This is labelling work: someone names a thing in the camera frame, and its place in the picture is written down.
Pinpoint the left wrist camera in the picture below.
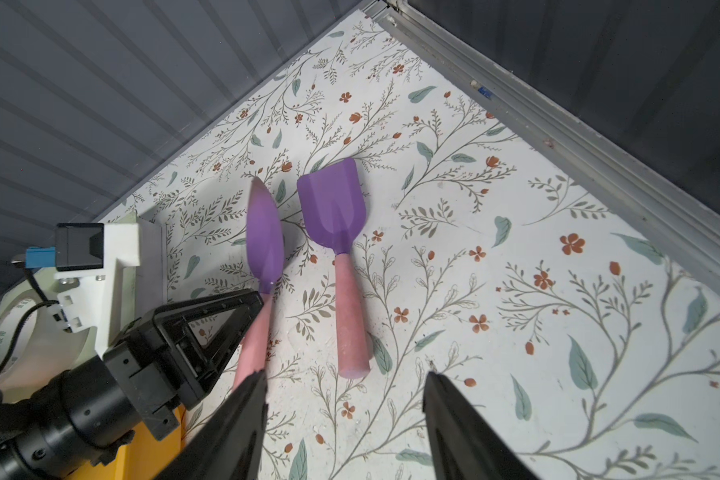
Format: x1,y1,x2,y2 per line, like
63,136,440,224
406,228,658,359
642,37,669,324
24,218,167,357

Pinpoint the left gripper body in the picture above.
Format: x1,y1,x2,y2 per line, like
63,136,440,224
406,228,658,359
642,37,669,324
0,320,186,479

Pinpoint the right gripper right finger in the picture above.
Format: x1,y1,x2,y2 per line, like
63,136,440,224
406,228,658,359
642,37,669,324
423,372,536,480

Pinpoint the yellow plastic storage tray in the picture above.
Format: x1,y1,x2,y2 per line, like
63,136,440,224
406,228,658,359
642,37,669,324
67,406,186,480

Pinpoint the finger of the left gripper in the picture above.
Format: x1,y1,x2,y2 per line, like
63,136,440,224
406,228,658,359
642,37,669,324
137,289,263,408

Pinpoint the purple pointed shovel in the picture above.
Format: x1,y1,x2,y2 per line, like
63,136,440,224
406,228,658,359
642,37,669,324
233,177,285,390

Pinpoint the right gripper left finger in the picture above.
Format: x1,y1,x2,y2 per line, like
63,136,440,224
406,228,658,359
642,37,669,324
157,370,268,480

